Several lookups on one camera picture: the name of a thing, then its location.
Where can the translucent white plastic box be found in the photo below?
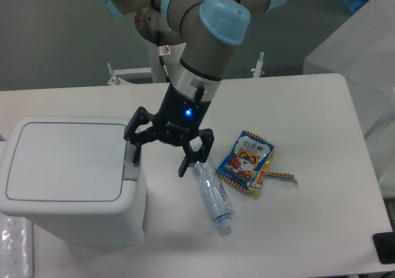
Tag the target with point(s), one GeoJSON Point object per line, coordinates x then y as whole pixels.
{"type": "Point", "coordinates": [362, 50]}

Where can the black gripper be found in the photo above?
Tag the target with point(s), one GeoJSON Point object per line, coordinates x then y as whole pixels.
{"type": "Point", "coordinates": [177, 123]}

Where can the blue cartoon snack bag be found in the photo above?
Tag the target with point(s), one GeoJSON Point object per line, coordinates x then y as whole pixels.
{"type": "Point", "coordinates": [248, 163]}

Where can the black device at table edge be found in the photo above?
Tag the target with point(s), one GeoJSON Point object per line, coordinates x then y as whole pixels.
{"type": "Point", "coordinates": [384, 245]}

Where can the clear plastic sheet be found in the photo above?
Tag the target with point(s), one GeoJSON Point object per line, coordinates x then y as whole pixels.
{"type": "Point", "coordinates": [16, 247]}

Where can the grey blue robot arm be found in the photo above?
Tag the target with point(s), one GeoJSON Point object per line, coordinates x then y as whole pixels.
{"type": "Point", "coordinates": [211, 30]}

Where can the white push-button trash can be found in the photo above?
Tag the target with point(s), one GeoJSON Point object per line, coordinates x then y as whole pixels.
{"type": "Point", "coordinates": [76, 178]}

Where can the torn yellow blue wrapper strip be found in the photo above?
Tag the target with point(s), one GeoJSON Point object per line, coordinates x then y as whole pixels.
{"type": "Point", "coordinates": [285, 177]}

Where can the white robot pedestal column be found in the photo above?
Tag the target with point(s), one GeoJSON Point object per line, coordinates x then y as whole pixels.
{"type": "Point", "coordinates": [170, 55]}

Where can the crushed clear plastic bottle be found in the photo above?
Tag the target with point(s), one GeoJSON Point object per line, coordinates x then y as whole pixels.
{"type": "Point", "coordinates": [213, 195]}

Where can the white pedestal base frame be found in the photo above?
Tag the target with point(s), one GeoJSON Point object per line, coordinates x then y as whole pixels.
{"type": "Point", "coordinates": [144, 75]}

